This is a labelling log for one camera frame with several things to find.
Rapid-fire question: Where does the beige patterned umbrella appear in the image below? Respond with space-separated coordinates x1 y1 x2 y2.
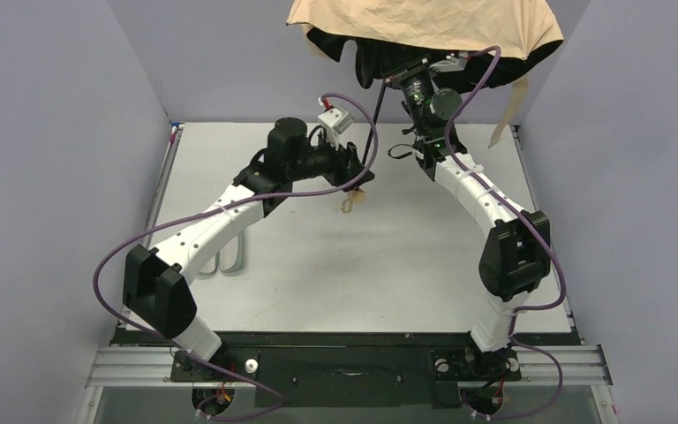
286 1 565 144

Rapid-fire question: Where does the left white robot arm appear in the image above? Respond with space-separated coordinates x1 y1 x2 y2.
123 108 374 360

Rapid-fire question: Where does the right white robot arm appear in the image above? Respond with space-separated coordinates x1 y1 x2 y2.
394 70 550 353

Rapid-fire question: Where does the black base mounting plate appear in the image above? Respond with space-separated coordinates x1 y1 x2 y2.
110 331 580 409

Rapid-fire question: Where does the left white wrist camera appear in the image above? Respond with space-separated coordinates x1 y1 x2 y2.
318 99 355 150

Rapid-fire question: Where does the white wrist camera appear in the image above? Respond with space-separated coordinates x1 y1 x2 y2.
318 99 355 150
429 51 471 74

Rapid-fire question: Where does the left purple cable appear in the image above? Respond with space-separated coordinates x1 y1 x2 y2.
93 92 380 422

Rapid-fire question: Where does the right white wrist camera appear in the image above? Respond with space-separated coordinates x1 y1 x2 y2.
429 51 471 74

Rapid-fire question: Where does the aluminium rail frame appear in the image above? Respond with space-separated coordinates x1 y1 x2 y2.
76 344 620 423

